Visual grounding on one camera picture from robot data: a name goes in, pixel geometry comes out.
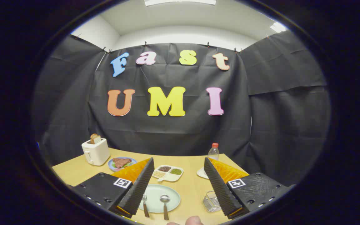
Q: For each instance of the brown steak with lettuce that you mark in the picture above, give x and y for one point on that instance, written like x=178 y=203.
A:
x=121 y=162

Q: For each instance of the white divided bean tray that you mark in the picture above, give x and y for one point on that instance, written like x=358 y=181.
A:
x=170 y=177

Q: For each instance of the light green plate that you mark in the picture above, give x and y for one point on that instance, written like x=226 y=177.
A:
x=155 y=197

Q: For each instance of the small blue plate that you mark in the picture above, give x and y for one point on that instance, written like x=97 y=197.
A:
x=110 y=163

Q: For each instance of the white square coaster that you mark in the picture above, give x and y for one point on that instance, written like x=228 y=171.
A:
x=202 y=172

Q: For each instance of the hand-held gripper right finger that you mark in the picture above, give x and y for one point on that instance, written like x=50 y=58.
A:
x=219 y=187

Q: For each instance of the white toaster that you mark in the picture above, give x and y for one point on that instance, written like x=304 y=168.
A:
x=97 y=153

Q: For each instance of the long ceiling light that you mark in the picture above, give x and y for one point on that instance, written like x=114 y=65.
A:
x=180 y=2

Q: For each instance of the brown toast slice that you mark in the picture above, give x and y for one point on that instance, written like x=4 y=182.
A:
x=94 y=137

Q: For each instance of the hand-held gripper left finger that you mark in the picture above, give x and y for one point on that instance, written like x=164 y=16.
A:
x=139 y=187

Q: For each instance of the small ceiling light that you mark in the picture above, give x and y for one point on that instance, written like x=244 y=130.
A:
x=277 y=27

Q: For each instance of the clear bottle with red cap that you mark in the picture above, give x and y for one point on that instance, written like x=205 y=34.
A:
x=213 y=153

